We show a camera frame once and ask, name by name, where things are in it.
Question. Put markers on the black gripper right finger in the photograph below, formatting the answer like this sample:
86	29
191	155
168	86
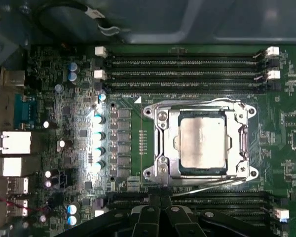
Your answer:
180	225

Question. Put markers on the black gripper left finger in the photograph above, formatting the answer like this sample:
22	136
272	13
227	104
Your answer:
145	224

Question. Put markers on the silver CPU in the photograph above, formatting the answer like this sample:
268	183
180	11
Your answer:
202	143

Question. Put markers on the CPU socket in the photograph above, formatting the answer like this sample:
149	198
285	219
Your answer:
162	116

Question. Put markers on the round silver capacitor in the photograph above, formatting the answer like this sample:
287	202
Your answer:
98	135
98	165
98	150
98	119
102	97

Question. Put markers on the green motherboard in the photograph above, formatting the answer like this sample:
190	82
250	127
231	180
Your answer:
273	148

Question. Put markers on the silver USB port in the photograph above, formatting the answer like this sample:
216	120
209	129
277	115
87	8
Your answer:
18	185
18	207

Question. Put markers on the silver metal port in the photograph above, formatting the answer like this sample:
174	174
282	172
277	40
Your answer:
11	166

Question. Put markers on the silver network port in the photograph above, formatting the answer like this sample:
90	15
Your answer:
14	143

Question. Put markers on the blue serial port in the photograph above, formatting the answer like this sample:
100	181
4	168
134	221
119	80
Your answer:
24	113

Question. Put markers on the grey metal port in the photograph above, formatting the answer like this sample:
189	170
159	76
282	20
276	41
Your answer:
12	78

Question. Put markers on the black PC case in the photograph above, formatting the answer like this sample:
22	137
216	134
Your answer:
212	19

